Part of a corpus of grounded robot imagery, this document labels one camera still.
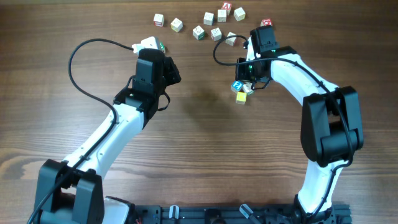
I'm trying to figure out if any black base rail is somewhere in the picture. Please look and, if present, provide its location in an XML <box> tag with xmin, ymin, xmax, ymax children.
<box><xmin>133</xmin><ymin>203</ymin><xmax>352</xmax><ymax>224</ymax></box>

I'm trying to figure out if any blue number 2 block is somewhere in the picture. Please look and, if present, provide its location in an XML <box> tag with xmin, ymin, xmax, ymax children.
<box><xmin>231</xmin><ymin>80</ymin><xmax>244</xmax><ymax>93</ymax></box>

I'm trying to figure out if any yellow K block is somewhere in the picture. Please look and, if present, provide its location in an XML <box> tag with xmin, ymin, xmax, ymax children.
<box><xmin>236</xmin><ymin>92</ymin><xmax>248</xmax><ymax>105</ymax></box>

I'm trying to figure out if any white block red side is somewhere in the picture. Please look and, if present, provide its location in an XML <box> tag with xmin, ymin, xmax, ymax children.
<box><xmin>203</xmin><ymin>12</ymin><xmax>214</xmax><ymax>26</ymax></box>

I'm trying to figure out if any red A block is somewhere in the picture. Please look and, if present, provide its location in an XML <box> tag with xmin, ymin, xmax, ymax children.
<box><xmin>221</xmin><ymin>1</ymin><xmax>232</xmax><ymax>15</ymax></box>

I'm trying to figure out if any red letter block far left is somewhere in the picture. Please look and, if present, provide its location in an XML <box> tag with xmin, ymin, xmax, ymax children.
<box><xmin>153</xmin><ymin>14</ymin><xmax>165</xmax><ymax>27</ymax></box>

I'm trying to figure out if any blue edged Y block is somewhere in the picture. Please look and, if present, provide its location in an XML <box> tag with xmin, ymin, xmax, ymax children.
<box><xmin>225</xmin><ymin>32</ymin><xmax>236</xmax><ymax>46</ymax></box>

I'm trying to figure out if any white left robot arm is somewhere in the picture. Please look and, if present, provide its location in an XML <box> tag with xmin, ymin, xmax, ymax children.
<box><xmin>28</xmin><ymin>49</ymin><xmax>181</xmax><ymax>223</ymax></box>

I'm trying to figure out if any black camera cable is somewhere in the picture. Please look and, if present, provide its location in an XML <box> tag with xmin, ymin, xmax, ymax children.
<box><xmin>26</xmin><ymin>38</ymin><xmax>135</xmax><ymax>224</ymax></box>
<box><xmin>213</xmin><ymin>34</ymin><xmax>355</xmax><ymax>218</ymax></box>

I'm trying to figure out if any green J soccer ball block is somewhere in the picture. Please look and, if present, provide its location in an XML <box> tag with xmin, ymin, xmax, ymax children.
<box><xmin>159</xmin><ymin>42</ymin><xmax>166</xmax><ymax>53</ymax></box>

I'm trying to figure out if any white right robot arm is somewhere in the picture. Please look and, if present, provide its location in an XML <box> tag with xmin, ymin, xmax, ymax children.
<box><xmin>236</xmin><ymin>26</ymin><xmax>364</xmax><ymax>223</ymax></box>

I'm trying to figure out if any red edged I block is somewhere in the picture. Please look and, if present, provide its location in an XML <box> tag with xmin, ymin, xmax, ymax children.
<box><xmin>210</xmin><ymin>27</ymin><xmax>222</xmax><ymax>41</ymax></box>

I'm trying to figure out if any black left camera cable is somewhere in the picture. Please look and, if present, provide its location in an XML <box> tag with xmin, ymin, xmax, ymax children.
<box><xmin>26</xmin><ymin>38</ymin><xmax>135</xmax><ymax>224</ymax></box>

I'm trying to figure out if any green edged Z block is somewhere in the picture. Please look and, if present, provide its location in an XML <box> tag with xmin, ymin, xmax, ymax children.
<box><xmin>193</xmin><ymin>26</ymin><xmax>205</xmax><ymax>40</ymax></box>

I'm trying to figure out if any red O block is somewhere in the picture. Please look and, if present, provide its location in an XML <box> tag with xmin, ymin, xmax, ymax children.
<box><xmin>261</xmin><ymin>18</ymin><xmax>273</xmax><ymax>26</ymax></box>

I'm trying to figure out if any white block green side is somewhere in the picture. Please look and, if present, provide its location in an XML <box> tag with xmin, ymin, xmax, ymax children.
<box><xmin>217</xmin><ymin>9</ymin><xmax>227</xmax><ymax>22</ymax></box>

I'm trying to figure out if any black right camera cable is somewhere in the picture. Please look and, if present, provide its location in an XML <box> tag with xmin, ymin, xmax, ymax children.
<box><xmin>213</xmin><ymin>34</ymin><xmax>355</xmax><ymax>218</ymax></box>

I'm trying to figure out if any yellow S block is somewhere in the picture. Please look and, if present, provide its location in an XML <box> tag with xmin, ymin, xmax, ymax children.
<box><xmin>234</xmin><ymin>7</ymin><xmax>246</xmax><ymax>21</ymax></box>

